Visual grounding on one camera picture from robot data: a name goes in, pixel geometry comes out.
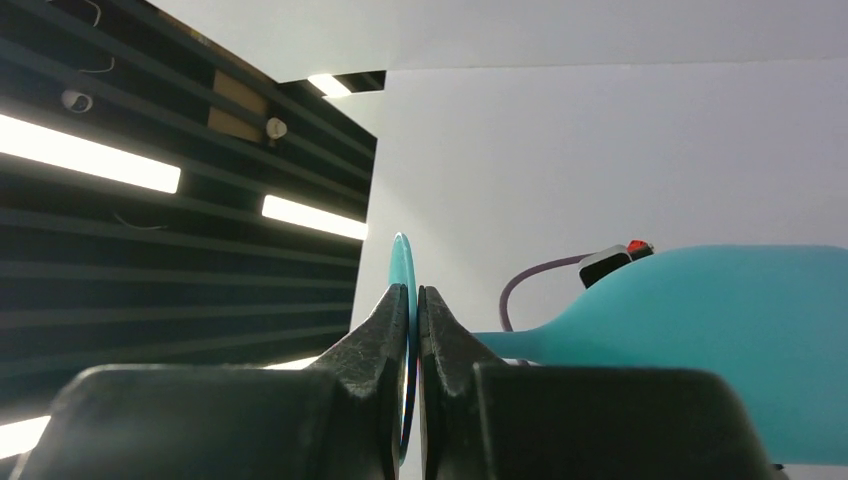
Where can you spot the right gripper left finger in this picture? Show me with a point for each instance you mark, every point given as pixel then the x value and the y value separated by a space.
pixel 338 418

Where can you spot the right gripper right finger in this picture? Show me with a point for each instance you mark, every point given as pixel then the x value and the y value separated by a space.
pixel 482 418

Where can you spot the blue wine glass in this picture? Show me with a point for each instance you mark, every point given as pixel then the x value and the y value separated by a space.
pixel 771 320

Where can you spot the ceiling light strip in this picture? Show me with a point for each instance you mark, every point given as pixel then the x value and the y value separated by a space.
pixel 40 144
pixel 291 212

